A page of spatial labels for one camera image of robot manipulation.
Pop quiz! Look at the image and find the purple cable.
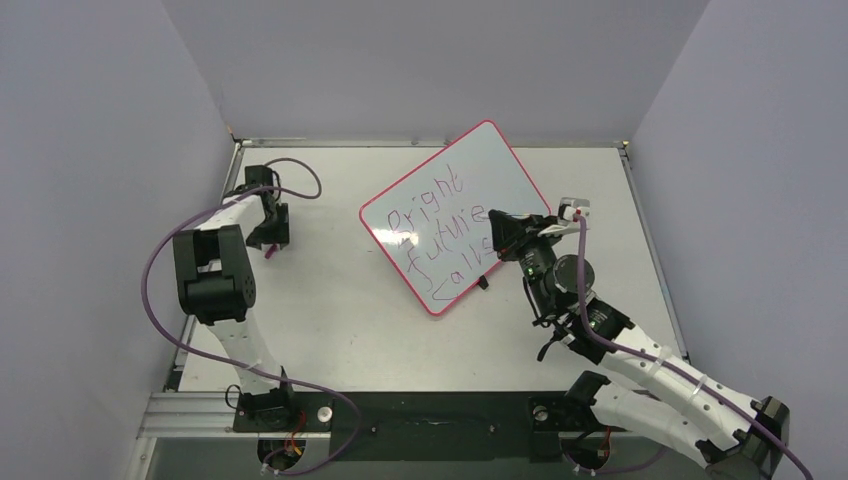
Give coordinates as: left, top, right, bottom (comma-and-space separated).
563, 208, 815, 480
140, 157, 362, 478

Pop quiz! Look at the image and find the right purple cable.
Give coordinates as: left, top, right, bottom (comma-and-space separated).
563, 208, 815, 480

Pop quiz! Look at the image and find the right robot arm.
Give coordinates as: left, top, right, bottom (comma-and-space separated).
488, 206, 790, 479

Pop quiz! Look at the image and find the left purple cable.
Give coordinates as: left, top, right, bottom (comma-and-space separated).
140, 157, 362, 478

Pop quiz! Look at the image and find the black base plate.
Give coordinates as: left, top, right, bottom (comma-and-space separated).
232, 391, 606, 462

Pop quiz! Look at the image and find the aluminium front rail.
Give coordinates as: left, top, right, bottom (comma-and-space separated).
138, 392, 727, 438

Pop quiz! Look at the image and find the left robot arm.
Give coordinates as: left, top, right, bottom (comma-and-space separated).
172, 166, 299, 430

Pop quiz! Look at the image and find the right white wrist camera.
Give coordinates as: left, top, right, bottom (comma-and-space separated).
537, 197, 591, 239

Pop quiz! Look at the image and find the pink-framed whiteboard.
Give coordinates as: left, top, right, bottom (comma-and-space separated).
359, 120, 551, 316

